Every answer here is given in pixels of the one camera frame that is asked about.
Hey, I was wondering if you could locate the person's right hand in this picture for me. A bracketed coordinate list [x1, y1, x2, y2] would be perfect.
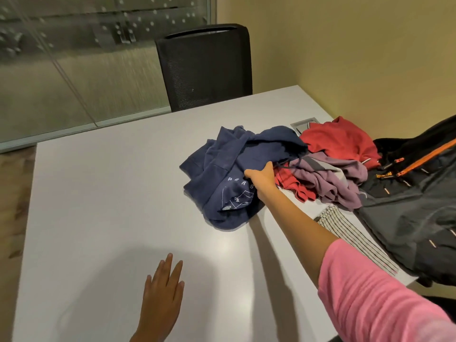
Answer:
[244, 161, 279, 203]

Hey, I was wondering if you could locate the person's left hand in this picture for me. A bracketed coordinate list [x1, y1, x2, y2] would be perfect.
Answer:
[134, 252, 185, 341]

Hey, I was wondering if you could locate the navy blue hoodie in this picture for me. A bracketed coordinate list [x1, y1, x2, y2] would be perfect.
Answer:
[179, 125, 309, 232]

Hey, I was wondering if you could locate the mauve striped t-shirt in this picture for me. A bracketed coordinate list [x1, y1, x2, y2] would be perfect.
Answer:
[288, 152, 368, 212]

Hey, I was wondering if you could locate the red garment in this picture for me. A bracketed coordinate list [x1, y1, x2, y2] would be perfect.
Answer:
[273, 116, 382, 203]

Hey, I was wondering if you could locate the striped knit top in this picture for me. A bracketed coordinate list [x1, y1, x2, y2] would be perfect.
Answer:
[313, 205, 399, 277]

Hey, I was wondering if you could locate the black orange backpack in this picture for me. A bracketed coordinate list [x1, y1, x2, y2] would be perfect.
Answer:
[356, 115, 456, 287]

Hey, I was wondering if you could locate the person's left forearm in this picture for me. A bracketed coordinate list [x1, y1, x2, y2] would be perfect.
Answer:
[129, 332, 168, 342]

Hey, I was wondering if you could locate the person's right forearm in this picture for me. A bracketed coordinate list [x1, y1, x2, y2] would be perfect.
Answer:
[262, 185, 339, 289]

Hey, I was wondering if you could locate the person's right pink sleeve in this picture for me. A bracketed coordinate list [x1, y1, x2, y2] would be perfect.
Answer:
[317, 239, 456, 342]

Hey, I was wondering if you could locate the black mesh office chair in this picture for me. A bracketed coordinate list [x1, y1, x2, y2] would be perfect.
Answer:
[155, 23, 254, 113]

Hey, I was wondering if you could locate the grey table cable hatch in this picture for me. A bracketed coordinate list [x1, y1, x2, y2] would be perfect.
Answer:
[290, 117, 321, 136]

